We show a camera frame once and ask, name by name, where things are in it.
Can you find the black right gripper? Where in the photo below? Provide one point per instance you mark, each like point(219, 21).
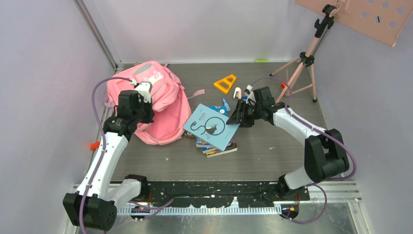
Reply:
point(241, 107)

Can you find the pink student backpack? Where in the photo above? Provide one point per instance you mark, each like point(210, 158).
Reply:
point(169, 101)

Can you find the pink tripod music stand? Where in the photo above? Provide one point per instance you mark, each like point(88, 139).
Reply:
point(381, 20)

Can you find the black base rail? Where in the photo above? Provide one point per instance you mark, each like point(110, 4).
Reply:
point(217, 198)

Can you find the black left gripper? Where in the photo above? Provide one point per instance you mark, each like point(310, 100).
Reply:
point(148, 119)

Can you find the white pink stapler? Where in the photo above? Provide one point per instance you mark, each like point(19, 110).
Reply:
point(237, 93)

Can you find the light blue cat book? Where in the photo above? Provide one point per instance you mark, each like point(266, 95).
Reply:
point(210, 126)

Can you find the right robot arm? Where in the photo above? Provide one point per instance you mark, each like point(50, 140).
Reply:
point(324, 154)

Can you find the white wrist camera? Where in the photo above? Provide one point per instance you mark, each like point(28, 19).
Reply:
point(144, 89)
point(250, 98)

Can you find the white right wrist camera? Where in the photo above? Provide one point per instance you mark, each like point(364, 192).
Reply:
point(250, 98)

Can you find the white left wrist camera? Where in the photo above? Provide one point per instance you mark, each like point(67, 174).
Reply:
point(144, 89)

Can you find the yellow spine paperback book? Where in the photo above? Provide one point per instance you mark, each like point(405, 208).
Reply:
point(206, 148)

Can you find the yellow triangle ruler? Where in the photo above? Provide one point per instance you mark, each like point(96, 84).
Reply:
point(225, 84)

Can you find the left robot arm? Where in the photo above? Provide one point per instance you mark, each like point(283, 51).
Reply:
point(93, 205)

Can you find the green cover book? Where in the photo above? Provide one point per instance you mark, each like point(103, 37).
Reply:
point(189, 135)

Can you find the orange clip on frame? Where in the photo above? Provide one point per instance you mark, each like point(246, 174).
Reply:
point(94, 145)

